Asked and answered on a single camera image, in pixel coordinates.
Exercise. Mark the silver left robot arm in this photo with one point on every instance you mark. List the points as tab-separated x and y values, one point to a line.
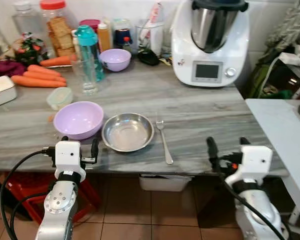
57	206

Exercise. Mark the orange carrot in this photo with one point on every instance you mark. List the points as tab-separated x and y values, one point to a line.
35	82
45	76
44	70
57	61

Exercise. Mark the white kitchen cooking machine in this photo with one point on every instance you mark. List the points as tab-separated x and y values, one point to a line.
210	55

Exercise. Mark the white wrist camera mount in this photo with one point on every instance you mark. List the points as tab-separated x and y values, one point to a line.
254	160
69	156

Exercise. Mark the red lidded cracker jar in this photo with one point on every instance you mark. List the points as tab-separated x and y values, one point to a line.
59	30

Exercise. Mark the white power adapter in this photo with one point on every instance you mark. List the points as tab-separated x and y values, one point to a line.
290	58

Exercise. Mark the small clear lidded container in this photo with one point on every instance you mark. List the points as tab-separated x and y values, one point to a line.
60	97

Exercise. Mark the pink lidded jar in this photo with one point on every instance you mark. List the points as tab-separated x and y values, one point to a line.
90	23

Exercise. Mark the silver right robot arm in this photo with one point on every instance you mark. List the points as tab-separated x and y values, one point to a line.
255	215

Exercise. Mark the large purple plastic bowl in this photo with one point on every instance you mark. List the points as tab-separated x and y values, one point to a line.
77	120

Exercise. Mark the dark purple vegetable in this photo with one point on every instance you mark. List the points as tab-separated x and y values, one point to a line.
7	67

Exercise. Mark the grey patterned bag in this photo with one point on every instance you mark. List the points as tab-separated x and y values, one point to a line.
292	22

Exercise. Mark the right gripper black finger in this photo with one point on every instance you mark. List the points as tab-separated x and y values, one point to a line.
213	150
245	141

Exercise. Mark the red plastic stool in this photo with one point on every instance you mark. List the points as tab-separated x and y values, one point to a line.
25	190

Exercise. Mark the clear plastic jar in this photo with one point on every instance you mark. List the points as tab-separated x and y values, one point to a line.
26	20

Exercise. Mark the clear drinking glass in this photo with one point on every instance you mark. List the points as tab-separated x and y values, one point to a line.
89	80

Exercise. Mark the teal water bottle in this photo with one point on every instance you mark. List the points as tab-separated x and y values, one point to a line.
87	40

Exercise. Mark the orange sauce bottle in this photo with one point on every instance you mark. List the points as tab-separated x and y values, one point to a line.
104	37

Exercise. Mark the white rectangular dish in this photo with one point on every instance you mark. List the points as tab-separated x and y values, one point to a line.
1	91

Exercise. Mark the bag of red fruit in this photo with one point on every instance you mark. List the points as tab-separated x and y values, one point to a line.
30	50

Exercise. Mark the small black object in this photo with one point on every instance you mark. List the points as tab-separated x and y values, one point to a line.
149	57

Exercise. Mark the white under-table tray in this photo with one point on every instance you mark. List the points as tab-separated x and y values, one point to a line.
165	183

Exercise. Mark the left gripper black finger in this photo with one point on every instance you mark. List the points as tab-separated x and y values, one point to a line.
95	149
65	139

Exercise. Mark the glass jar with blue contents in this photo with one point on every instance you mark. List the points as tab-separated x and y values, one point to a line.
123	36

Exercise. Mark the clear container with packets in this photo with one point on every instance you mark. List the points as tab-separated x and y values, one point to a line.
151	32

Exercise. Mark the silver metal fork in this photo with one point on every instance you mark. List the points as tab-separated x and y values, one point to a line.
165	145

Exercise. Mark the green and black backpack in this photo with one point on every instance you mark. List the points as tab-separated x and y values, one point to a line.
275	77

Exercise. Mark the small purple plastic bowl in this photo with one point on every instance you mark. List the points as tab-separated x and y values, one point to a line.
115	59

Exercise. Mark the stainless steel bowl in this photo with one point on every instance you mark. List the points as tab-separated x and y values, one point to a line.
127	132

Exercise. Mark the white side table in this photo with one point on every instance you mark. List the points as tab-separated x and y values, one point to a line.
280	130

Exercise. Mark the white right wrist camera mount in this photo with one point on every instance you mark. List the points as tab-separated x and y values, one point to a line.
254	160

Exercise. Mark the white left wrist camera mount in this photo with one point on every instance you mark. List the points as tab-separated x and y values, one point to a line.
69	156

